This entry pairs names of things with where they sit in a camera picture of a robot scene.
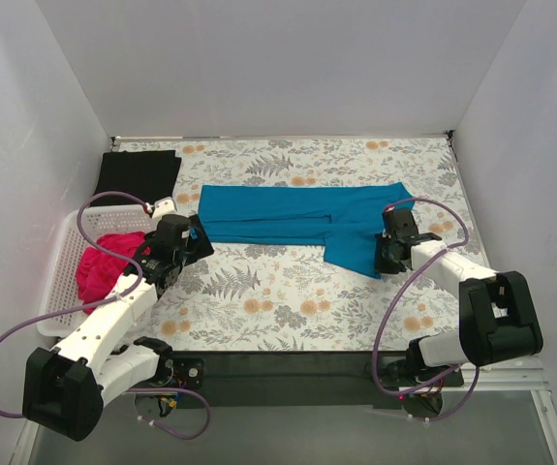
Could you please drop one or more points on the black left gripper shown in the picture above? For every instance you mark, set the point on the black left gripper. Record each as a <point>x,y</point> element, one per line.
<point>200,240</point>

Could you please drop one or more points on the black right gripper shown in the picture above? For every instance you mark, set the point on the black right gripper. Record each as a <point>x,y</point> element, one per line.
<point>386,257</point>

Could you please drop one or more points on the blue t shirt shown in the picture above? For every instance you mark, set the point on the blue t shirt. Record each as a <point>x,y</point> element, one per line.
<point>344,220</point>

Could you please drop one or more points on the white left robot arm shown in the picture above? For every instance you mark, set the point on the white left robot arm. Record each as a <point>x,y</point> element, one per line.
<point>67,387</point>

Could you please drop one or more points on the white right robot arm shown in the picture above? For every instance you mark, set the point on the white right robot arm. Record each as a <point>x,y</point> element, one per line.
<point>497,318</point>

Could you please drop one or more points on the folded black t shirt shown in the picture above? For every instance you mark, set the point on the folded black t shirt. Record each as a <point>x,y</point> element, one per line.
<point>147,175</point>

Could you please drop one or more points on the floral patterned tablecloth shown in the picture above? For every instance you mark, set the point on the floral patterned tablecloth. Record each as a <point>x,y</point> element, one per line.
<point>253,297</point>

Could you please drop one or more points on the crumpled pink t shirt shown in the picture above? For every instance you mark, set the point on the crumpled pink t shirt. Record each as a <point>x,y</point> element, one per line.
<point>97,272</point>

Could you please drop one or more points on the white plastic laundry basket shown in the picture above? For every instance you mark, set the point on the white plastic laundry basket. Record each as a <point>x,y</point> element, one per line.
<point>61,285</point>

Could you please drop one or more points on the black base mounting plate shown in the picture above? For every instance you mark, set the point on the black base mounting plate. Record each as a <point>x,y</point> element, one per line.
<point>273,379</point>

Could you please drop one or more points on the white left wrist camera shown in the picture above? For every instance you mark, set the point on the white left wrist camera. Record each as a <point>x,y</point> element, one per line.
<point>160,208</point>

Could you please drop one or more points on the aluminium frame rail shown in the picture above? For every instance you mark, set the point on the aluminium frame rail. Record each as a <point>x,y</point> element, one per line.
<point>509,418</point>

